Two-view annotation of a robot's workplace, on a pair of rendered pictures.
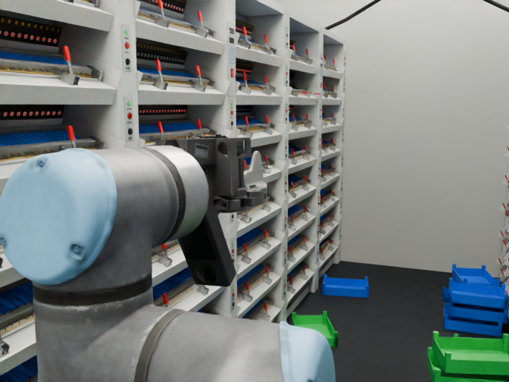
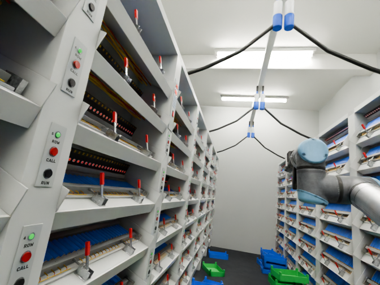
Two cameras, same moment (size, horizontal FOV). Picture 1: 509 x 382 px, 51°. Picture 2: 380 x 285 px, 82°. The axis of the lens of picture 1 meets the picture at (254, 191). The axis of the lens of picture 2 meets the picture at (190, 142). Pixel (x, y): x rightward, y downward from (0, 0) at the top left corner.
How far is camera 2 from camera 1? 0.77 m
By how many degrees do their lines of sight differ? 23
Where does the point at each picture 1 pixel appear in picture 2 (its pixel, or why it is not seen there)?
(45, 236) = (317, 152)
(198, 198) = not seen: hidden behind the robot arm
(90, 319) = (323, 172)
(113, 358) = (331, 180)
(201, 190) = not seen: hidden behind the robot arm
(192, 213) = not seen: hidden behind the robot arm
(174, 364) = (348, 180)
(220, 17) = (204, 139)
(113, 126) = (188, 164)
